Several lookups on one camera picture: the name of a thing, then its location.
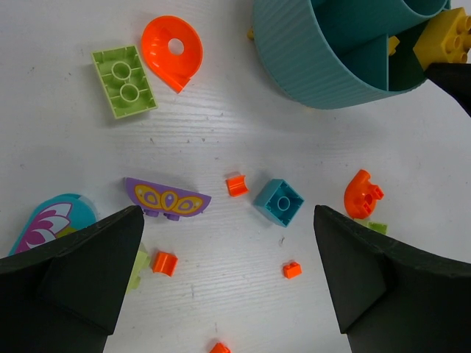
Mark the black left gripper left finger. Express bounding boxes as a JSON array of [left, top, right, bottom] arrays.
[[1, 206, 144, 352]]

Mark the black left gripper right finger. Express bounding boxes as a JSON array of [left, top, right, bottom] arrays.
[[314, 205, 470, 352]]

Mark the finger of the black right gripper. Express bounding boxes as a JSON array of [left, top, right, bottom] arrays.
[[425, 63, 471, 115]]

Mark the yellow orange lego brick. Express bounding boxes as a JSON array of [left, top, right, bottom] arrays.
[[413, 7, 470, 71]]

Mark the small orange lego brick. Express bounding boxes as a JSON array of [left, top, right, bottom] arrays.
[[283, 261, 302, 279], [210, 342, 231, 353]]

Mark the orange curved lego piece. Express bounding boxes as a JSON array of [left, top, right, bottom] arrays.
[[344, 169, 384, 219]]

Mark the small orange lego piece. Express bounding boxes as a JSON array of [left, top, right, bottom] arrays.
[[152, 252, 178, 277], [226, 174, 249, 197]]

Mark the orange teardrop lego plate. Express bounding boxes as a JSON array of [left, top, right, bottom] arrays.
[[141, 15, 203, 93]]

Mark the teal flower lego piece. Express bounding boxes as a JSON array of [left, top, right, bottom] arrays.
[[8, 193, 98, 256]]

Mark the pale green lego brick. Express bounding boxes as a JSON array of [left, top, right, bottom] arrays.
[[126, 243, 151, 293]]

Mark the teal round divided container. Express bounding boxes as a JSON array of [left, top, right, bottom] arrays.
[[252, 0, 450, 110]]

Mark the purple butterfly lego piece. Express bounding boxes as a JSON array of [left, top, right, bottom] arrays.
[[124, 177, 212, 221]]

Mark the teal square lego brick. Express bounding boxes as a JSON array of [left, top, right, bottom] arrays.
[[253, 179, 304, 227]]

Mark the lime green lego brick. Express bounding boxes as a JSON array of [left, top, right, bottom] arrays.
[[91, 46, 158, 120]]

